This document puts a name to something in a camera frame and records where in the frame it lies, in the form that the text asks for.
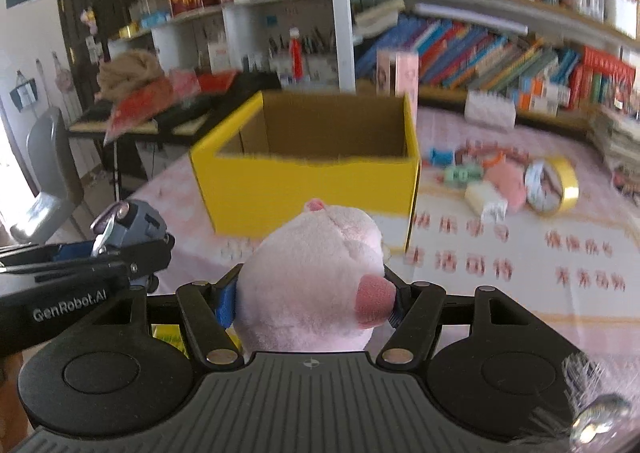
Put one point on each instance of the red paper sheet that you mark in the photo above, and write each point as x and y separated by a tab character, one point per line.
140	108

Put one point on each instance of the white bookshelf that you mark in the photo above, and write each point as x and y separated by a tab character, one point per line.
342	33

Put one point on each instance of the long row of books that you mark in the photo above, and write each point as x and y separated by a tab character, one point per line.
475	63

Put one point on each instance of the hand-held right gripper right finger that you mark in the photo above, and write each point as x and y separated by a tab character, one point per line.
396	314

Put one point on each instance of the black mesh bag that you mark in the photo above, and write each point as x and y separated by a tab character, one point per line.
255	83

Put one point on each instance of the pink cylindrical container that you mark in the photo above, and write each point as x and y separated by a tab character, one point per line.
405	75

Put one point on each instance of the row of scissors and pens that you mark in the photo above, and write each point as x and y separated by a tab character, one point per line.
305	43

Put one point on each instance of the red and white bottle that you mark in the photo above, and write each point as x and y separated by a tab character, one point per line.
296	55

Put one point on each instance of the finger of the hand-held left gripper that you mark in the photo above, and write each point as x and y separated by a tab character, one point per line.
75	250
145	253

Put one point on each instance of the small green toy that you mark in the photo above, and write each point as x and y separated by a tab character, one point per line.
462	175

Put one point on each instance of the white rolled paper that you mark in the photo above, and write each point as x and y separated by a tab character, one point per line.
470	18

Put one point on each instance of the small pink doll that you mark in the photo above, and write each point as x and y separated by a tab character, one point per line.
88	20

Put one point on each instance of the small blue toy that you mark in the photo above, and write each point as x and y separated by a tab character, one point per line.
440	156

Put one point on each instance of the pink egg toy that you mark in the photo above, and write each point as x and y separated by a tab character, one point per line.
505	183

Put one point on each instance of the yellow tape roll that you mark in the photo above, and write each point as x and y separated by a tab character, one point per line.
567	178

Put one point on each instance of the grey chair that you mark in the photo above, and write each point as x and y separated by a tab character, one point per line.
50	158

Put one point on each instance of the red packet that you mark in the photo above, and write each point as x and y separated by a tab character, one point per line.
217	81

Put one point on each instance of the pink plush toy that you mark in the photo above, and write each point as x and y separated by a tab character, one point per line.
310	278

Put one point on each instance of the stack of magazines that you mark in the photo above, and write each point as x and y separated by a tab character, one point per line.
615	148

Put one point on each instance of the yellow cardboard box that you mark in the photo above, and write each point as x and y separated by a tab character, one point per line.
300	188

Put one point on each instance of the blue hanging bag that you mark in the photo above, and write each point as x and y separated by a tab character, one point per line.
24	93

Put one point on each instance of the grey blue stapler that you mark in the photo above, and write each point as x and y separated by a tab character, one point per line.
145	223

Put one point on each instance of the small white box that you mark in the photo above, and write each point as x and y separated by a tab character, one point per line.
482	198

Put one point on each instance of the black desk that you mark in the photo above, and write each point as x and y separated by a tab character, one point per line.
132	158

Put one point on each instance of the white quilted pouch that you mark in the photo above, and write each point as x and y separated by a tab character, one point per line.
490	110

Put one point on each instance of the brown bundled cloth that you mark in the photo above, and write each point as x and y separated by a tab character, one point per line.
127	73

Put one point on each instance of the beige thick book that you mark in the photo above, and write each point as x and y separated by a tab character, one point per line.
380	15

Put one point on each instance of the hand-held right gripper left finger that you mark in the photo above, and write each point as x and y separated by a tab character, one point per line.
226	303

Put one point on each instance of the black case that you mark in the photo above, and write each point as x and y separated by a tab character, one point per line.
182	113

